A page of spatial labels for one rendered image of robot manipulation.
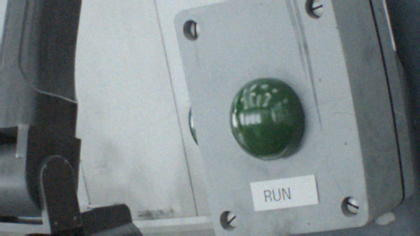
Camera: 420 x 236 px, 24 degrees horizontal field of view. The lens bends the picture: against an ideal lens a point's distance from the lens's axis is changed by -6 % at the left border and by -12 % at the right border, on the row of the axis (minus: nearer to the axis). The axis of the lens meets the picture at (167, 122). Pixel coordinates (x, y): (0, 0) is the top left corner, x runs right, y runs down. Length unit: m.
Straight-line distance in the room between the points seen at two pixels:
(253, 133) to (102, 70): 7.31
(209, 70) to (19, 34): 0.41
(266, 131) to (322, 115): 0.02
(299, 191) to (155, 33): 6.94
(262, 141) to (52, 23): 0.45
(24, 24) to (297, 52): 0.45
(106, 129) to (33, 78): 6.97
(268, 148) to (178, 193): 7.04
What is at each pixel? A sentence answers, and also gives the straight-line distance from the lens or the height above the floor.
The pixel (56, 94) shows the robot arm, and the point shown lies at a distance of 0.79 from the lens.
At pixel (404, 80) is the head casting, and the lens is 0.41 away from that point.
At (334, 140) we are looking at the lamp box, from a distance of 0.38.
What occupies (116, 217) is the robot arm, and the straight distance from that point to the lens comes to 0.86.
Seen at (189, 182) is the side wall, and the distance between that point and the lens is 7.34.
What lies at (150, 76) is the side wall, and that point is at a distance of 7.40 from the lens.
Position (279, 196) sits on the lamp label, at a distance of 0.39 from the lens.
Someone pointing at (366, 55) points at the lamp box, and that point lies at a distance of 0.38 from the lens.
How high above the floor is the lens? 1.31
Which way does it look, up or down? 3 degrees down
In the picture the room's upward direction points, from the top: 11 degrees counter-clockwise
